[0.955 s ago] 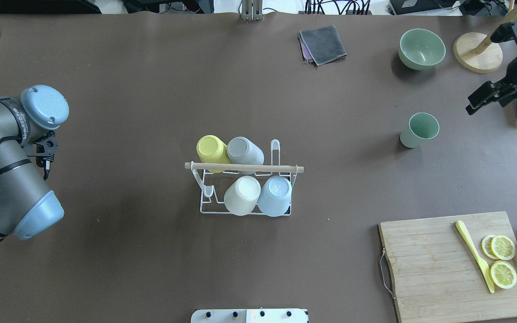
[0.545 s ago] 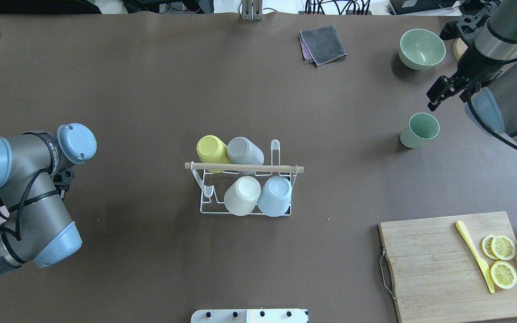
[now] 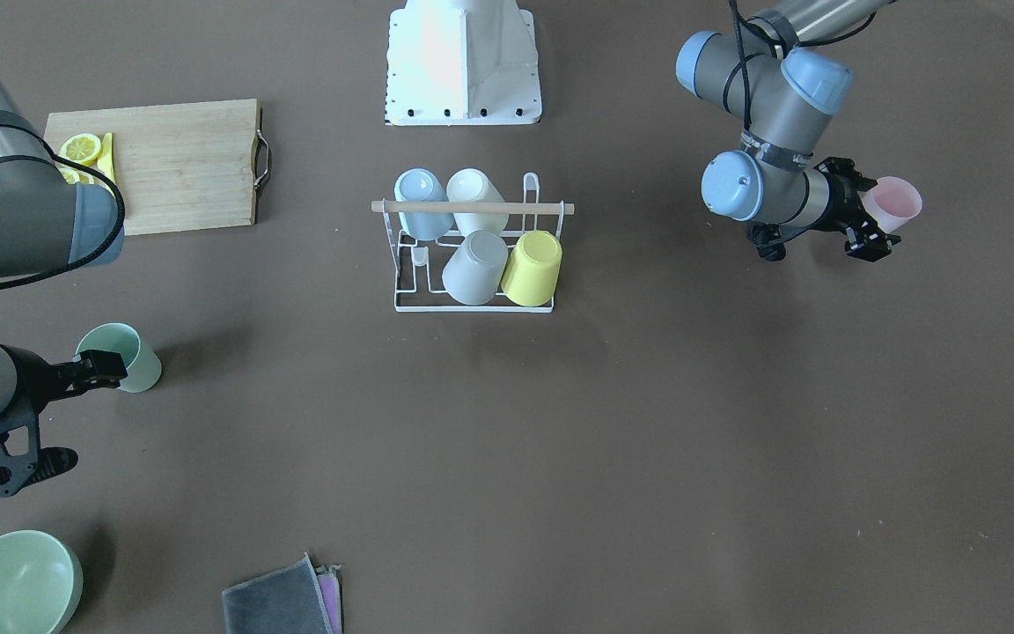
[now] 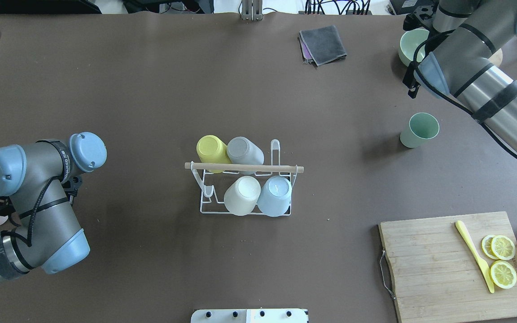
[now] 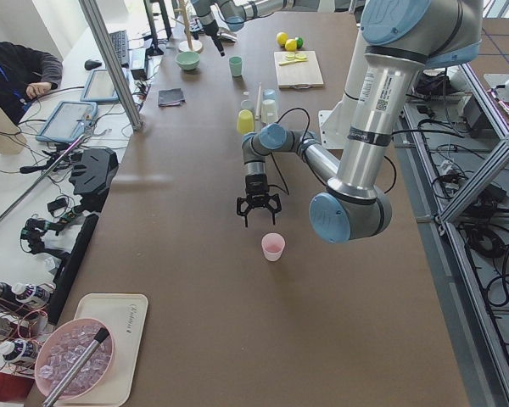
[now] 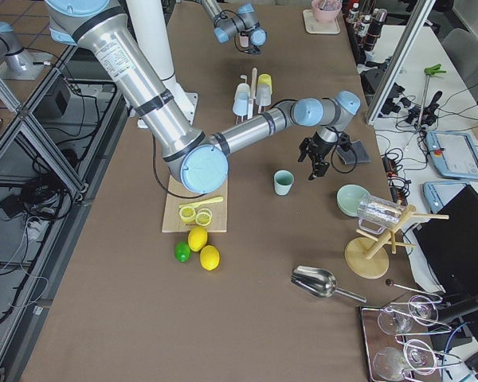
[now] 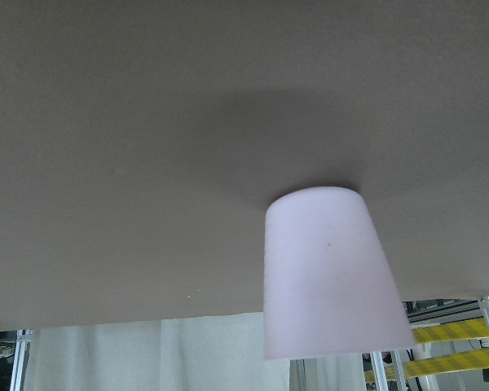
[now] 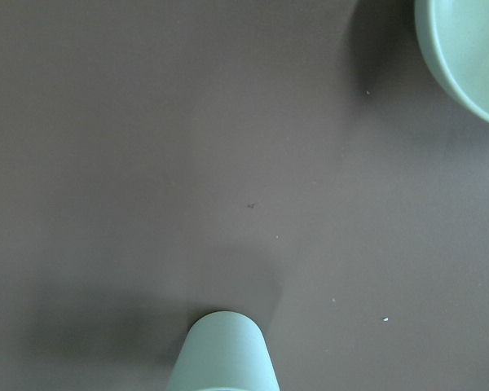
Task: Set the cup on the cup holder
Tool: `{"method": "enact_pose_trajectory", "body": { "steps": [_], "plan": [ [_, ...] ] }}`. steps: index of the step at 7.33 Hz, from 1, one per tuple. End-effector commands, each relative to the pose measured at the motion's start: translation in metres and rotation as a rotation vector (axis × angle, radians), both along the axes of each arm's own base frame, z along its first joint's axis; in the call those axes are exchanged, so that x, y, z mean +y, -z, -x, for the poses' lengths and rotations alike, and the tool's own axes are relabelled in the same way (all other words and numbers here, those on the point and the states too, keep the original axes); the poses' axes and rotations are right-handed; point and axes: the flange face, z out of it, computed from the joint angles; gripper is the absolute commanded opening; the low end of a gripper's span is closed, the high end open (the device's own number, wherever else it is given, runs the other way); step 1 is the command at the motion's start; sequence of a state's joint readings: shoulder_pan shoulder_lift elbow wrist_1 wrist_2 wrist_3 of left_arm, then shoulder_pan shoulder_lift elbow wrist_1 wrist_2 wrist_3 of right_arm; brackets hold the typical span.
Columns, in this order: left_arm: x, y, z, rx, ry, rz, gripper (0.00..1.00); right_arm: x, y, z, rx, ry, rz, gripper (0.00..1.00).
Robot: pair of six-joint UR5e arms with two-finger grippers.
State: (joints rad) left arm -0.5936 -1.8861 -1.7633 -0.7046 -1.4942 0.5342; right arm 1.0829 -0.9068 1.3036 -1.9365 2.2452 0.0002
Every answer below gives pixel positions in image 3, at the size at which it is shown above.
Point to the white wire cup holder rack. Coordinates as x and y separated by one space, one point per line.
422 237

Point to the green cup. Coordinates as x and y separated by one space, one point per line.
143 367

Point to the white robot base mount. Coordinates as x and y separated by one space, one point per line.
462 63

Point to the grey folded cloth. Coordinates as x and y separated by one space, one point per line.
301 598

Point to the pink cup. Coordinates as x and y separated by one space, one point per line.
892 202

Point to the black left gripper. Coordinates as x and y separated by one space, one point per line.
843 200

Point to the wooden cutting board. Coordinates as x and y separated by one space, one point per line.
180 167

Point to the lemon slice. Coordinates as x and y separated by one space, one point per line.
76 176
84 149

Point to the green bowl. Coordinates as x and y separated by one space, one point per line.
40 582

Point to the yellow cup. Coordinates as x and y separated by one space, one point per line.
531 274

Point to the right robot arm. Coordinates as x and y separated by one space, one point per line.
47 227

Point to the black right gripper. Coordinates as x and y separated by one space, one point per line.
35 371

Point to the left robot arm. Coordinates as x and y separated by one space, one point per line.
768 73

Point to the grey cup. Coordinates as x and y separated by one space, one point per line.
473 273

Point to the cream white cup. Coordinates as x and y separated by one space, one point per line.
471 185

